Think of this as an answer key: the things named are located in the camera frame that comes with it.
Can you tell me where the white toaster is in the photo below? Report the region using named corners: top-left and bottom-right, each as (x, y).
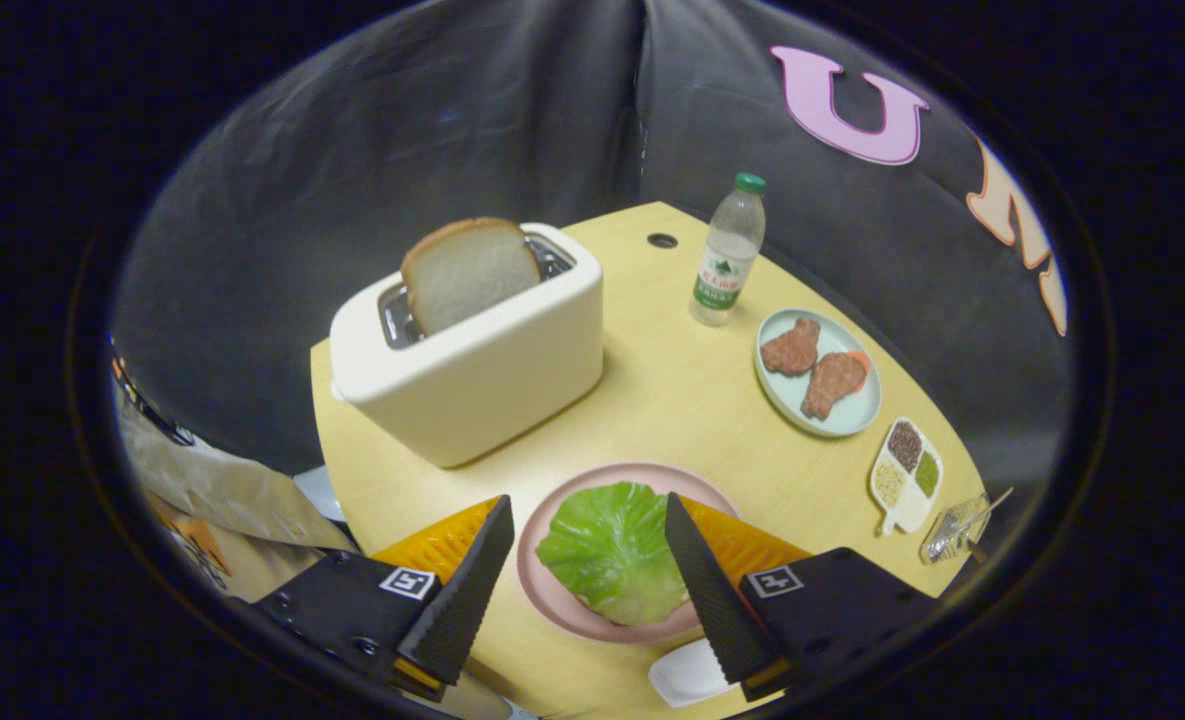
top-left (329, 222), bottom-right (605, 469)

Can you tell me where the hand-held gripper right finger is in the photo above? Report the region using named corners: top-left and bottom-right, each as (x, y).
top-left (664, 491), bottom-right (938, 703)

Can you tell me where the brown meat patty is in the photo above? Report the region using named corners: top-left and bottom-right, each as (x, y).
top-left (760, 318), bottom-right (821, 377)
top-left (801, 352), bottom-right (868, 421)

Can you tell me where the plain white bread slice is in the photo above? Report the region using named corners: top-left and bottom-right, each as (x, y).
top-left (400, 217), bottom-right (543, 337)

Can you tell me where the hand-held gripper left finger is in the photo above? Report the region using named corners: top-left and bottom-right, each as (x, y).
top-left (224, 494), bottom-right (516, 703)

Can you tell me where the pale green oval plate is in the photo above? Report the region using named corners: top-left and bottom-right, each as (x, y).
top-left (754, 308), bottom-right (883, 439)

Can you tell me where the thin wooden stick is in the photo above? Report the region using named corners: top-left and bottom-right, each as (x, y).
top-left (962, 486), bottom-right (1016, 531)

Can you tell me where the clear plastic water bottle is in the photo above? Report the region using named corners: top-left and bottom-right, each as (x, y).
top-left (689, 172), bottom-right (767, 328)

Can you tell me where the white divided grain dish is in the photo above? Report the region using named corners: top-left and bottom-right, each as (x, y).
top-left (869, 417), bottom-right (944, 537)

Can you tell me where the clear utensil holder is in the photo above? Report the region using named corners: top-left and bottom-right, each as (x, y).
top-left (920, 492), bottom-right (993, 566)

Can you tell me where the white plate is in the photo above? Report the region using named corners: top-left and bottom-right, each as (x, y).
top-left (647, 638), bottom-right (743, 709)

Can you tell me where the beige paper bag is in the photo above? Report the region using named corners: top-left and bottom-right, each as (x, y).
top-left (112, 395), bottom-right (358, 601)

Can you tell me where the pink round plate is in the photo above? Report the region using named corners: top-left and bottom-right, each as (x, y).
top-left (516, 461), bottom-right (743, 644)

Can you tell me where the green lettuce leaf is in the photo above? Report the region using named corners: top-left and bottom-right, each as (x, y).
top-left (535, 481), bottom-right (693, 628)

